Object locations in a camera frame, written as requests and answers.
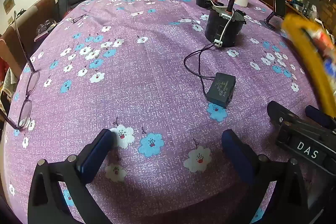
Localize thin-framed eyeglasses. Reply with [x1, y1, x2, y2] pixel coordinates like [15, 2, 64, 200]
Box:
[0, 11, 40, 130]

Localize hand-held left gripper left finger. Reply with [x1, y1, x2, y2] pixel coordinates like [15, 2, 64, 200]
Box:
[28, 129, 116, 224]

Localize small picture frame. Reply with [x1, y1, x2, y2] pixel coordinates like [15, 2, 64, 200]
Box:
[3, 0, 15, 14]

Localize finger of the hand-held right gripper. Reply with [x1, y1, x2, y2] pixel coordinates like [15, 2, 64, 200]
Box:
[305, 106, 334, 128]
[267, 101, 300, 132]

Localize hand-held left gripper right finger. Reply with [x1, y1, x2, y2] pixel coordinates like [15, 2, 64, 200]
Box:
[221, 130, 324, 224]

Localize thin black cable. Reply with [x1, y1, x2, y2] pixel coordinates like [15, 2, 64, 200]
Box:
[184, 42, 221, 96]

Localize purple floral tablecloth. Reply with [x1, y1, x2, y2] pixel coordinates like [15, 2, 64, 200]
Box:
[5, 0, 336, 224]

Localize black phone stand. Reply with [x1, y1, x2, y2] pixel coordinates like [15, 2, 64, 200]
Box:
[260, 11, 277, 29]

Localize brown armchair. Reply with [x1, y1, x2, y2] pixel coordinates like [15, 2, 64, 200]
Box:
[25, 0, 58, 38]

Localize yellow cardboard box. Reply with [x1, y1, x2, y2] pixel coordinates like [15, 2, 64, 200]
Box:
[281, 13, 336, 119]

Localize black electric motor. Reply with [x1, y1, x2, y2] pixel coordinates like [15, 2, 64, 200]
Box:
[205, 0, 247, 47]

